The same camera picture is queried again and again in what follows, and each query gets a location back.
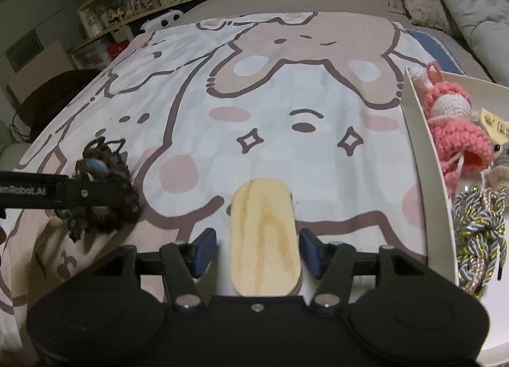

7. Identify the pink crochet doll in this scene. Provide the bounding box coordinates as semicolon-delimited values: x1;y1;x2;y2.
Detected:
408;62;494;197

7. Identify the white device with two holes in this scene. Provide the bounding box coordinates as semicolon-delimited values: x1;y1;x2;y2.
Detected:
141;9;184;34

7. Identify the printed blanket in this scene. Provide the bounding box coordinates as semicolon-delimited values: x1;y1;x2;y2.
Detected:
0;11;466;367

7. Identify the grey cabinet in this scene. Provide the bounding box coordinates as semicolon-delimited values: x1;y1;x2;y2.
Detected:
0;29;78;113

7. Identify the braided gold grey cord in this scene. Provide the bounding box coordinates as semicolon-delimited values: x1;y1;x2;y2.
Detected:
453;184;509;300

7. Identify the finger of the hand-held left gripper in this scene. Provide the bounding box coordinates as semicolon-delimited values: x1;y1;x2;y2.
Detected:
56;180;128;209

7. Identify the pale crochet toy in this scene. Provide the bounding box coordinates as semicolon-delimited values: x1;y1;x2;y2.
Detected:
487;142;509;190

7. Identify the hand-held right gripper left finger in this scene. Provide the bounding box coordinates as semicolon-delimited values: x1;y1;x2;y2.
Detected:
93;228;218;310

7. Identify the grey duvet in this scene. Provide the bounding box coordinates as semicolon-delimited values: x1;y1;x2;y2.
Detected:
406;0;509;69

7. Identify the white box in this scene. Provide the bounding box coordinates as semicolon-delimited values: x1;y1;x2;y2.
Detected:
400;66;509;356

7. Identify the row of small figurines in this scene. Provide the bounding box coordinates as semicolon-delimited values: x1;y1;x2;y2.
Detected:
80;0;162;36

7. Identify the black chair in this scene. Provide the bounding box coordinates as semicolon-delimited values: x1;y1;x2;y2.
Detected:
20;69;108;133

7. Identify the oval wooden piece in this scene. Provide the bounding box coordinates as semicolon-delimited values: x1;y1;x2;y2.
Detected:
231;177;302;298

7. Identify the yellow small box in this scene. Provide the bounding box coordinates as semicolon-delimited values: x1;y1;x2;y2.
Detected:
479;108;509;135

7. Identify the clear storage bin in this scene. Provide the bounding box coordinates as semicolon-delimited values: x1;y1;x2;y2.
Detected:
73;43;112;69

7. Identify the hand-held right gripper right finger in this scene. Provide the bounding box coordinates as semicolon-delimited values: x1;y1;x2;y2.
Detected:
299;229;432;309

